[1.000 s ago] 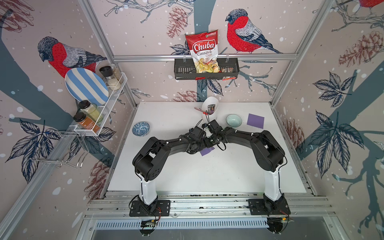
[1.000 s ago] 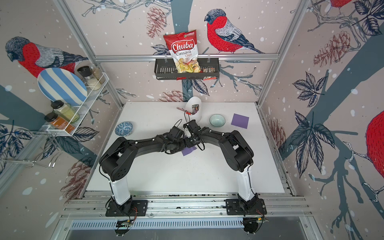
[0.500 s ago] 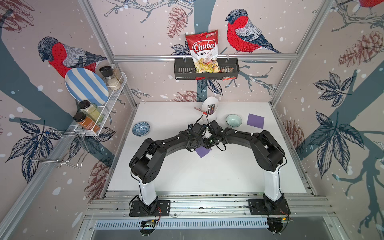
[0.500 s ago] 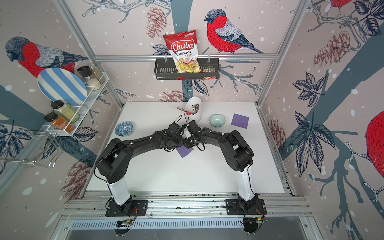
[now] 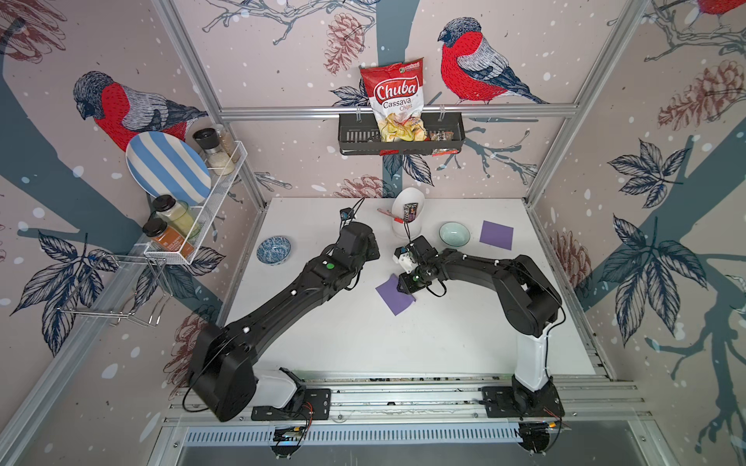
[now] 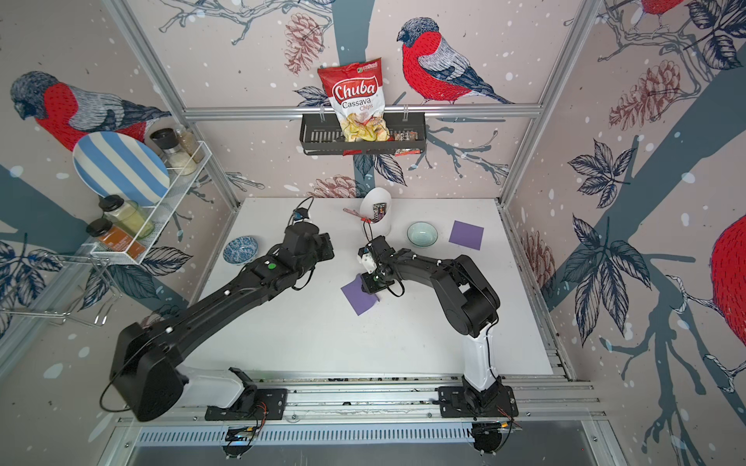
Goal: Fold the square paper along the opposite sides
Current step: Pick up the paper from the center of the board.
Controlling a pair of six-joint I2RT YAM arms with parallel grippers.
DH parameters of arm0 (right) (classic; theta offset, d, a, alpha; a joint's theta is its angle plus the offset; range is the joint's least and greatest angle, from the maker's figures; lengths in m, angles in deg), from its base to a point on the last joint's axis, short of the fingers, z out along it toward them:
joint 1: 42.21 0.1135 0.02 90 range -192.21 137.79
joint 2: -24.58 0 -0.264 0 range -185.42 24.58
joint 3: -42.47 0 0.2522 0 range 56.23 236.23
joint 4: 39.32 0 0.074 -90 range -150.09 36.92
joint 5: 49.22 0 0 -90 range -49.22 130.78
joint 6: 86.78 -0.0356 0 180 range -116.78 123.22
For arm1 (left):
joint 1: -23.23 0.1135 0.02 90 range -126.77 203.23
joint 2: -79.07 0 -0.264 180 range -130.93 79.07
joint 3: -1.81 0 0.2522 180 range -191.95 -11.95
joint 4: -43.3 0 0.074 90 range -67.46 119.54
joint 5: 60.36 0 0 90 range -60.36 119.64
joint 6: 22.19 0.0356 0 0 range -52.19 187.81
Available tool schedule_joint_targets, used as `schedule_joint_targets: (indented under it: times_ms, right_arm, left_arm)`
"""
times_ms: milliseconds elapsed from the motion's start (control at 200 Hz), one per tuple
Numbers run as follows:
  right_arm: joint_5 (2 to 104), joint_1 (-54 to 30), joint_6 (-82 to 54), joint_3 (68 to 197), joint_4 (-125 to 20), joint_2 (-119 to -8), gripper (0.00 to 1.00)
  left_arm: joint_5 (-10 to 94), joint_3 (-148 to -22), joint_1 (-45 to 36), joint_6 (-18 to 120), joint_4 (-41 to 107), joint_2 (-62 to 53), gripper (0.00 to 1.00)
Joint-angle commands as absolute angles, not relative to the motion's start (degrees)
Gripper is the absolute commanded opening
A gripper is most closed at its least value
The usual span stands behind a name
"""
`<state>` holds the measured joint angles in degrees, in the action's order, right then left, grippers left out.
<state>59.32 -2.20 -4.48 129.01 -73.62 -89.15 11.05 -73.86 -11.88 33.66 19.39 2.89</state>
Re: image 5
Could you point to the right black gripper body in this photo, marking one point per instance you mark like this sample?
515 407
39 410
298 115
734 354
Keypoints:
413 281

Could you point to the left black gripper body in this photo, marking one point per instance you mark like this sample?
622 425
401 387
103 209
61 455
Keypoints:
372 252

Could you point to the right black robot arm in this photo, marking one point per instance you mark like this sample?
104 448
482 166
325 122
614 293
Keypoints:
529 301

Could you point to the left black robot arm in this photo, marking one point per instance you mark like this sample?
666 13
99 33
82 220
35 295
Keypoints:
221 370

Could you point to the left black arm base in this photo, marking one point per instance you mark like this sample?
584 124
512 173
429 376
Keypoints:
282 396

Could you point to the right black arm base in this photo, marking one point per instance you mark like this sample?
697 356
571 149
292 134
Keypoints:
516 400

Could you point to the light green glass bowl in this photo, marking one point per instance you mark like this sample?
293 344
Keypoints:
454 235

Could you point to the white utensil cup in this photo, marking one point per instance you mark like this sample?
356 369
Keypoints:
408 211

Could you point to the blue patterned bowl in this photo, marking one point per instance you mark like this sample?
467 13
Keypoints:
274 250

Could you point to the red Chuba chips bag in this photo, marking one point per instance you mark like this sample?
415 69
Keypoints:
396 96

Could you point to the small seed spice jar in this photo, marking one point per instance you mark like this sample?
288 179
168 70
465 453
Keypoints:
228 143

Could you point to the black lid spice grinder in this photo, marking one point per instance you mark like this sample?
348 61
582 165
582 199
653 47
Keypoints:
217 158

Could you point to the green sauce jar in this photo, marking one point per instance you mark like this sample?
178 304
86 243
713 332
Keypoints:
177 214

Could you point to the orange sauce jar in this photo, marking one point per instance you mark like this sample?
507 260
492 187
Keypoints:
167 237

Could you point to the blue white striped plate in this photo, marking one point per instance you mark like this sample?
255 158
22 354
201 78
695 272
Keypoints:
163 164

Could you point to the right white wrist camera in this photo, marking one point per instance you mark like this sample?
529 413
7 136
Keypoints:
405 257

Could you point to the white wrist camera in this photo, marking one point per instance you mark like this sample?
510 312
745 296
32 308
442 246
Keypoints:
347 214
405 257

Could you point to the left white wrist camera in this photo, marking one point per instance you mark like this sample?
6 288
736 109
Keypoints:
347 214

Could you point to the red handled tool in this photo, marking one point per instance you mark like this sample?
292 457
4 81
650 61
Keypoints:
391 216

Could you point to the black hanging wire basket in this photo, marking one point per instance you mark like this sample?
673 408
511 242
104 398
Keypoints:
359 135

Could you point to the white wire wall shelf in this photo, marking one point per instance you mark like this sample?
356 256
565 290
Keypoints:
204 215

